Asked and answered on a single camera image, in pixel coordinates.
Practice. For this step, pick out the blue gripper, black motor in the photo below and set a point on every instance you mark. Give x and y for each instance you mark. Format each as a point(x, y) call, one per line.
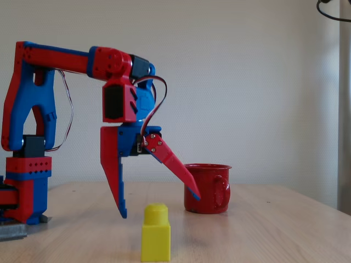
point(127, 141)

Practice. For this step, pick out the yellow toy brick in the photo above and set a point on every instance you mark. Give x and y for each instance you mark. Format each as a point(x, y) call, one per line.
point(155, 238)

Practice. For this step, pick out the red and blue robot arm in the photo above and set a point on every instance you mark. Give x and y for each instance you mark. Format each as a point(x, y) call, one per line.
point(65, 59)

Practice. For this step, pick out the red speckled enamel mug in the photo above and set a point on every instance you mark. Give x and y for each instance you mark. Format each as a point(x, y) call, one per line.
point(207, 189)

